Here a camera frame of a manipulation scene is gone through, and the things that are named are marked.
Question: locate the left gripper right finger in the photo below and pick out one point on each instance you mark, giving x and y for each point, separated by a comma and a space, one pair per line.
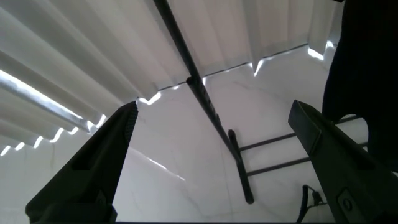
351, 180

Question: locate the white curtain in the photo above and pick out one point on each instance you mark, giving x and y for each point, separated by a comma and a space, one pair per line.
93, 46

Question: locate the black garment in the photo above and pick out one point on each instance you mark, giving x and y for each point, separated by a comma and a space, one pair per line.
363, 62

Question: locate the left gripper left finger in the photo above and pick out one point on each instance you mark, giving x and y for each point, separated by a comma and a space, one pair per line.
87, 180

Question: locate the black clothes rack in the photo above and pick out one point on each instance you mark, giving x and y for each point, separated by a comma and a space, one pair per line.
199, 90

